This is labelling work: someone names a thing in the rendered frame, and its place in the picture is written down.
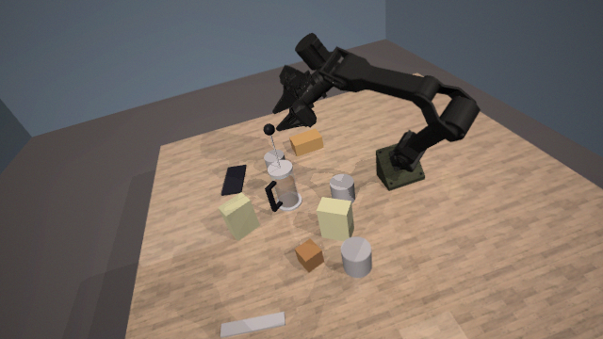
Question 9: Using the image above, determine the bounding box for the grey cylinder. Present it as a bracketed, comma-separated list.
[264, 150, 285, 168]
[330, 174, 355, 204]
[341, 236, 372, 278]

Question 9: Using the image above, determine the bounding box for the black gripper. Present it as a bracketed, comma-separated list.
[272, 72, 328, 131]

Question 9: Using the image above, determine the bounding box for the glass french press with black handle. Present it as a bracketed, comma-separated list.
[263, 123, 302, 212]

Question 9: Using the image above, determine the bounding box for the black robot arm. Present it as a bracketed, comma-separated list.
[279, 33, 480, 172]

